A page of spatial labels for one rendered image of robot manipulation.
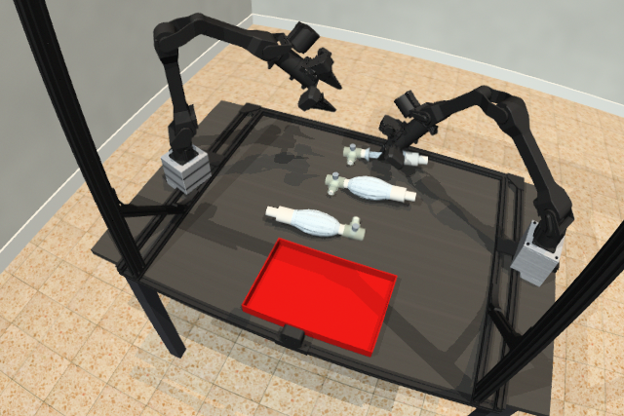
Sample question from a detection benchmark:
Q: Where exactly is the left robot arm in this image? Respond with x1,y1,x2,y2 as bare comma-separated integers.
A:
153,13,334,166

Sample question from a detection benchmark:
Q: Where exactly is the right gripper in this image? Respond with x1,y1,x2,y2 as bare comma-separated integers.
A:
377,122,419,170

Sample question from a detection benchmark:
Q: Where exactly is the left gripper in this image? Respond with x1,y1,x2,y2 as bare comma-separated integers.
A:
289,57,342,112

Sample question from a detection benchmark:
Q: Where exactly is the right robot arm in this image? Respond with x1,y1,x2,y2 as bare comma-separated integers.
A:
378,85,574,253

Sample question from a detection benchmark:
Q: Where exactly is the red tray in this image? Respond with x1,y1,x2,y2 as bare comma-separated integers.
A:
242,238,397,357

